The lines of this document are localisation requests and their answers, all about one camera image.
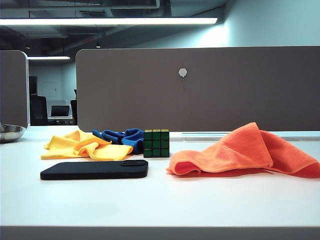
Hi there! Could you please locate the narrow brown desk divider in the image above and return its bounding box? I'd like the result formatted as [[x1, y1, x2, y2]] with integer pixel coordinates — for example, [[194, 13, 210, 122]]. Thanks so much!
[[0, 49, 31, 127]]

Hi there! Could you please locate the black smartphone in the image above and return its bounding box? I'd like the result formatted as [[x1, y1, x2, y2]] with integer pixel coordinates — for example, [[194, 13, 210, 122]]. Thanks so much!
[[40, 160, 149, 181]]

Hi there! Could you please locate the grey desk divider panel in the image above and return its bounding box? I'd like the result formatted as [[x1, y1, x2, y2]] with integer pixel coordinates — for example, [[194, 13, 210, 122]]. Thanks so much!
[[75, 45, 320, 133]]

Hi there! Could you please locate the metal bowl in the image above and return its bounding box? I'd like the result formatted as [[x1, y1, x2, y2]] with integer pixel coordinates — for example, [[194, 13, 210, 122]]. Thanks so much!
[[0, 121, 27, 144]]

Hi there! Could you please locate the blue microfiber rag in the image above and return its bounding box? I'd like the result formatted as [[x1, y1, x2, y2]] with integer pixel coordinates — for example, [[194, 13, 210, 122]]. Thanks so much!
[[91, 128, 145, 155]]

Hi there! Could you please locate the long ceiling light strip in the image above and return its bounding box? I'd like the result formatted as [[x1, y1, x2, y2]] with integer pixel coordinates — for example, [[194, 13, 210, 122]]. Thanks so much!
[[0, 17, 218, 26]]

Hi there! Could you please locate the black office chair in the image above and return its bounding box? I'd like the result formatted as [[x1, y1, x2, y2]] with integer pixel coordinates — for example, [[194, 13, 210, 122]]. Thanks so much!
[[29, 95, 49, 126]]

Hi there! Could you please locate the black computer monitor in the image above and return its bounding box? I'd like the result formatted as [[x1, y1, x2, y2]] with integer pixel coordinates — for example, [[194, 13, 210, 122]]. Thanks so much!
[[50, 104, 71, 118]]

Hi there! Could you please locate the orange microfiber rag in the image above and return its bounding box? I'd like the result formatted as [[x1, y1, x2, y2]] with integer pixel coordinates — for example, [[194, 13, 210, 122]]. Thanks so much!
[[166, 121, 320, 179]]

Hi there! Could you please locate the Rubik's cube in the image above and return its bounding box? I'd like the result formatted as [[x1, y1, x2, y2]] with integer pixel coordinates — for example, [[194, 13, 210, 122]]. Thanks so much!
[[143, 128, 171, 159]]

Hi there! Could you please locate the short ceiling light strip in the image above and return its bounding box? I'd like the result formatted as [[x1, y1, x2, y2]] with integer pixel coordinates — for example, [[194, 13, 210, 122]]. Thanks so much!
[[27, 56, 71, 60]]

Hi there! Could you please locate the yellow microfiber rag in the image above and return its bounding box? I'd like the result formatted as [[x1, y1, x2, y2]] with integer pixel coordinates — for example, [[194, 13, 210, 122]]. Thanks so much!
[[40, 129, 134, 162]]

